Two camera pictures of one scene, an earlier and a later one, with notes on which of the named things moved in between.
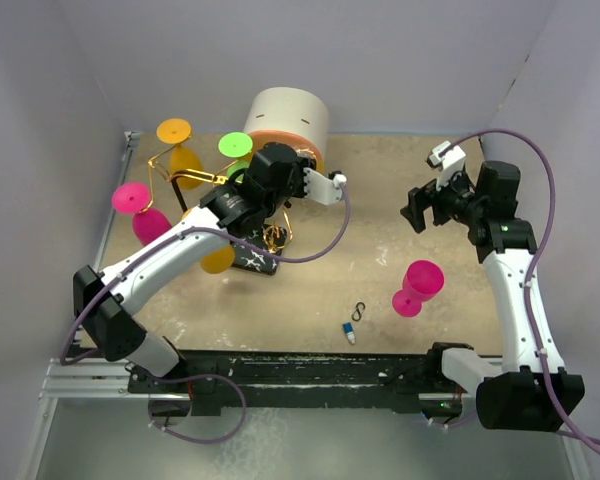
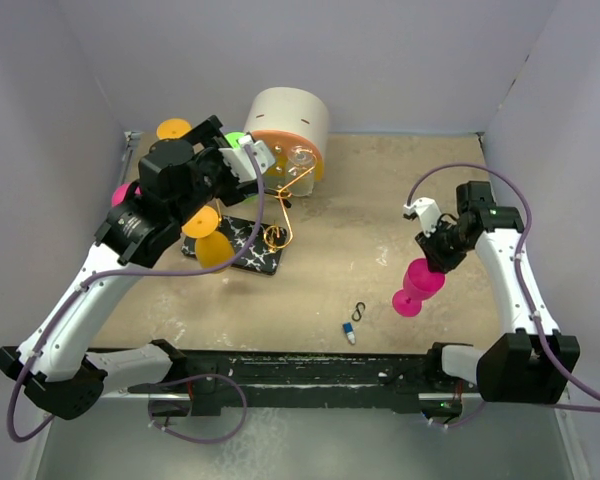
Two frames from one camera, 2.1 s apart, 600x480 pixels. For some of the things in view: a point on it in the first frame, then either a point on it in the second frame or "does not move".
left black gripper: [302, 163] -> [209, 137]
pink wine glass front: [422, 281] does not move
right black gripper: [421, 199] -> [437, 261]
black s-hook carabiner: [358, 310] does not move
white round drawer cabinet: [288, 115] does not move
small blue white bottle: [348, 329] does not move
